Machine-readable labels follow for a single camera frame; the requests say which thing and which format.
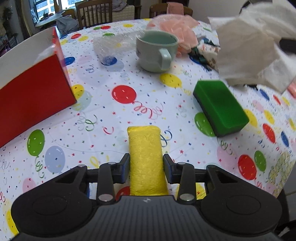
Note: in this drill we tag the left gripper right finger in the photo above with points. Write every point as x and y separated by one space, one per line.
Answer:
183 174

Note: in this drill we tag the white tissue cloth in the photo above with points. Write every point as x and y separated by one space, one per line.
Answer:
250 46

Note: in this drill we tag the green sponge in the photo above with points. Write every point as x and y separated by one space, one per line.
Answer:
224 113

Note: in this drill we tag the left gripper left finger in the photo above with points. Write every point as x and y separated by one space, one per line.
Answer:
109 174

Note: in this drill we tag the dark wooden chair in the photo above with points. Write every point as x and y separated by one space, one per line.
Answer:
93 13

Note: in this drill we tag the clear bubble wrap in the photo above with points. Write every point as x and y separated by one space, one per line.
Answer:
109 48

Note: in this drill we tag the round white coffee table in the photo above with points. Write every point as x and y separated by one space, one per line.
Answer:
50 19

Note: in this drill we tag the pink mesh bath sponge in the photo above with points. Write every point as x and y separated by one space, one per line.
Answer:
178 25

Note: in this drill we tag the light green mug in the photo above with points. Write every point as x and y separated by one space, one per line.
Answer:
156 50

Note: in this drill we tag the wooden chair with towel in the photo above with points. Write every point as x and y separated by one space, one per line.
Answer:
161 8

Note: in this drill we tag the pink towel on chair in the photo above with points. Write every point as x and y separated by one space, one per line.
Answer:
175 8

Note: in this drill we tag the balloon print tablecloth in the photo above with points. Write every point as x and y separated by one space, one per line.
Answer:
111 98

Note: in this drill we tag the christmas print drawstring bag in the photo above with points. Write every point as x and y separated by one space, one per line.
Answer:
205 54

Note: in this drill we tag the yellow sponge cloth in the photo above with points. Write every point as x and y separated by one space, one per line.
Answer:
147 177

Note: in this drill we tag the red cardboard box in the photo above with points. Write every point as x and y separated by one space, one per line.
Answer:
34 84

